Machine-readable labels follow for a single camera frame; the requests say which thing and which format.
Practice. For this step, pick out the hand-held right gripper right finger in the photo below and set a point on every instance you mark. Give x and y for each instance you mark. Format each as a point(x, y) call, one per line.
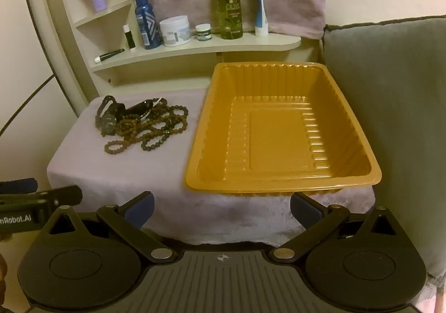
point(302, 210)

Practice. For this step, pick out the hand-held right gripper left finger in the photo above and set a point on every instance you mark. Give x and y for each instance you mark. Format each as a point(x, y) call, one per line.
point(141, 208)

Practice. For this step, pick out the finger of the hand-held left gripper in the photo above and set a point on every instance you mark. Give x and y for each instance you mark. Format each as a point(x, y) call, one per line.
point(19, 185)
point(64, 195)

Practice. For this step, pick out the yellow plastic tray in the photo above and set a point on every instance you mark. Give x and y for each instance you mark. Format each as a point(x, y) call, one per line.
point(278, 138)

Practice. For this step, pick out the black mesh wristwatch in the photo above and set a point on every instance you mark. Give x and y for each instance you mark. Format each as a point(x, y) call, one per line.
point(108, 123)

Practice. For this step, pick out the black oblong case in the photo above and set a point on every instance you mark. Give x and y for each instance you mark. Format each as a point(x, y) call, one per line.
point(139, 108)

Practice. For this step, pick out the lavender fuzzy cloth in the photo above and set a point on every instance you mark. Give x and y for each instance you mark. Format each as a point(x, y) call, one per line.
point(139, 166)

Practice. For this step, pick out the grey cushion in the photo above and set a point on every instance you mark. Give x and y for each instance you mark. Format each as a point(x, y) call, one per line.
point(393, 107)

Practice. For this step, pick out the green tube white cap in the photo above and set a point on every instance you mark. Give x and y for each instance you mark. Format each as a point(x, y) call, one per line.
point(111, 54)

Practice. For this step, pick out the cream wooden shelf unit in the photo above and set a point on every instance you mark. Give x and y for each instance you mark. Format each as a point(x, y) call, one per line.
point(209, 46)

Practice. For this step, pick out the white cream jar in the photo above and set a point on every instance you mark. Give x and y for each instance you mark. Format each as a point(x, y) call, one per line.
point(175, 32)

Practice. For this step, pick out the blue bottle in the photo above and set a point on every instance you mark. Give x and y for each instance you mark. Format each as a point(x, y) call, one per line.
point(146, 23)

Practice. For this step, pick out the small green white jar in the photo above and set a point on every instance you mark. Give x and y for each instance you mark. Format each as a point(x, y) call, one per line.
point(203, 34)

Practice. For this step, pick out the white blue tube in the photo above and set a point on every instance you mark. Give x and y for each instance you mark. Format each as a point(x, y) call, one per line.
point(260, 16)

